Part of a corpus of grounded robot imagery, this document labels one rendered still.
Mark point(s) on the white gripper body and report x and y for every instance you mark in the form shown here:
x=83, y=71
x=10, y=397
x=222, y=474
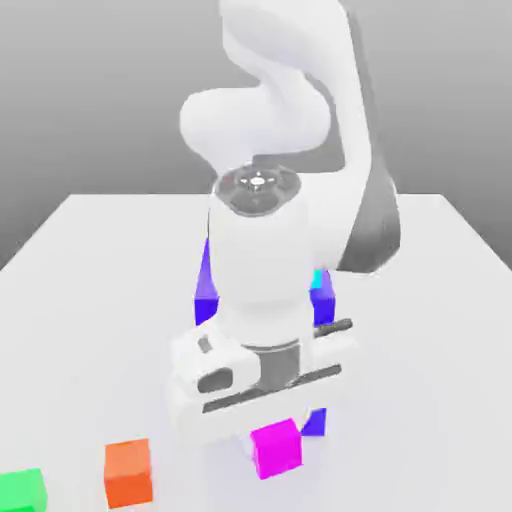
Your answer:
x=280, y=412

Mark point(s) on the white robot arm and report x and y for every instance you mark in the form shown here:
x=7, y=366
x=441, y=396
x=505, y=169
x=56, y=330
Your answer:
x=260, y=260

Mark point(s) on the small blue cube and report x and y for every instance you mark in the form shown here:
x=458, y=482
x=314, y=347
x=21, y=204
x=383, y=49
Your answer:
x=316, y=424

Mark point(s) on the small magenta cube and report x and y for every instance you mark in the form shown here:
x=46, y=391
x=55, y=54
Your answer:
x=278, y=452

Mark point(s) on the small cyan cube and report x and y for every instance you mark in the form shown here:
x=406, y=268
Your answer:
x=316, y=280

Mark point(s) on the small orange cube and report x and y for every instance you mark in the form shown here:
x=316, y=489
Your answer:
x=128, y=476

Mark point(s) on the small green cube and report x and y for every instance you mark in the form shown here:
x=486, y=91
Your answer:
x=22, y=492

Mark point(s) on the large blue box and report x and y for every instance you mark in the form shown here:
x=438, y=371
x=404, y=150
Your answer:
x=206, y=310

